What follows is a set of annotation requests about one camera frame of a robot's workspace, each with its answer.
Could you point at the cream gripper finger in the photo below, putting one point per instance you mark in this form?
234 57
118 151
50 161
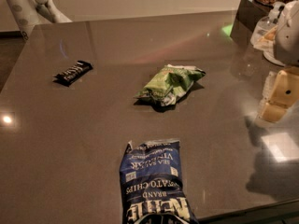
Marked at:
285 91
272 113

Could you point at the blue kettle chip bag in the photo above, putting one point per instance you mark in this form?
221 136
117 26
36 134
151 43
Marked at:
151 185

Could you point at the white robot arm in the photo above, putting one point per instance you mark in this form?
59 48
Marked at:
286 47

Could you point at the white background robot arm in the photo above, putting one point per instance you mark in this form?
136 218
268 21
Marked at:
27 12

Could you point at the green chip bag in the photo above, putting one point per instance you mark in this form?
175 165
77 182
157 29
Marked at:
170 84

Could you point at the black rxbar chocolate bar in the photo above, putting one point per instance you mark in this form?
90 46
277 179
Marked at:
73 73

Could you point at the clear plastic snack container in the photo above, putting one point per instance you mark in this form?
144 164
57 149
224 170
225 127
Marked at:
265 27

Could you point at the dark side counter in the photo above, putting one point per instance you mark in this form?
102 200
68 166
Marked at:
249 12

